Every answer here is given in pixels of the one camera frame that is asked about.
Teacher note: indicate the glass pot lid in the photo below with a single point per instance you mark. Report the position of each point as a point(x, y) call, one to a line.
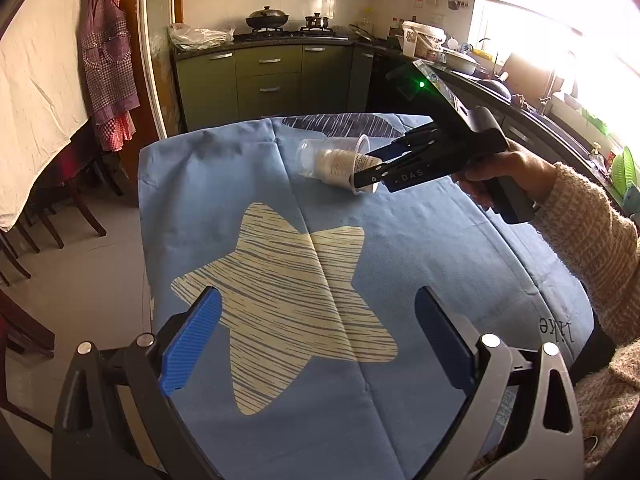
point(364, 32)

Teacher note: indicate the person's right forearm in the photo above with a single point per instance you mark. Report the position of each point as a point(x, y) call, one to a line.
point(590, 240)

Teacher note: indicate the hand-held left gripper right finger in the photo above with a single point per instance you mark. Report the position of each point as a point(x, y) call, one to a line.
point(442, 340)

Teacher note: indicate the sliding door frame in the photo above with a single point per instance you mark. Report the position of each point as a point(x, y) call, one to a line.
point(150, 50)

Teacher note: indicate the black built-in appliance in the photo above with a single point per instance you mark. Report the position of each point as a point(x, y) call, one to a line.
point(382, 95)

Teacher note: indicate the dark wooden chair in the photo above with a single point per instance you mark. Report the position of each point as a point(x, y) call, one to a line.
point(70, 185)

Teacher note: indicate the dark pan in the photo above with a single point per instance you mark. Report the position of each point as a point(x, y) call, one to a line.
point(495, 89)

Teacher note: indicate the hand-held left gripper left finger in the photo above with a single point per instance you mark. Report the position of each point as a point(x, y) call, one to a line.
point(192, 345)

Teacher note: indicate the small cooking pot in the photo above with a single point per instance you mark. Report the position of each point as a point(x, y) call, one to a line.
point(317, 21)

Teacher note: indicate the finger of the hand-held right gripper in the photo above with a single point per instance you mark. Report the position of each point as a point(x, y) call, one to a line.
point(400, 146)
point(375, 176)

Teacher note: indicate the plastic bags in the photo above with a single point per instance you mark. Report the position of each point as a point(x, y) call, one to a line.
point(200, 36)

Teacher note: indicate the person's knit sweater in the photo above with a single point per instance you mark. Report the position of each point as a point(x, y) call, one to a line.
point(610, 400)

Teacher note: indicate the white pill bottle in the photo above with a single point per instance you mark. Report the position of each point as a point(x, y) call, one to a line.
point(340, 165)

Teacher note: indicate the wooden cutting board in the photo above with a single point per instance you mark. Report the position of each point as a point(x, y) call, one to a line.
point(522, 72)

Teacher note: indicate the checked apron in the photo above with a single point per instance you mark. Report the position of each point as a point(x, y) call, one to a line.
point(107, 60)

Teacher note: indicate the blue star-print tablecloth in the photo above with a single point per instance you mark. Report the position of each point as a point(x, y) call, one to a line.
point(425, 245)

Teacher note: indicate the gas stove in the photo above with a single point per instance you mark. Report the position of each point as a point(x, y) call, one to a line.
point(300, 34)

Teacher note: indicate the person's right hand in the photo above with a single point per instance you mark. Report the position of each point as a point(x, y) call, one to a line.
point(530, 165)

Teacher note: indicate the black wok with lid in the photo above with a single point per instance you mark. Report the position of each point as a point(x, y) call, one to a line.
point(267, 17)

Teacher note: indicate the green kitchen cabinets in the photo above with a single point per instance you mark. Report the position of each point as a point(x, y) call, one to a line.
point(210, 85)

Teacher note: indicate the white hanging cloth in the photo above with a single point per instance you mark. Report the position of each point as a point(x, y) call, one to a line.
point(35, 90)

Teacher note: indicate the green colander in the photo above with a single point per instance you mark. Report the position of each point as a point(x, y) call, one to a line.
point(627, 170)

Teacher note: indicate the white enamel basin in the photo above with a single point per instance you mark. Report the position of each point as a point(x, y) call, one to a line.
point(462, 60)

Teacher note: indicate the white bucket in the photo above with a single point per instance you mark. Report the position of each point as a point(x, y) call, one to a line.
point(422, 40)

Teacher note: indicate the clear plastic cup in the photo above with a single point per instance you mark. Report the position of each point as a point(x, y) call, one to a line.
point(311, 157)

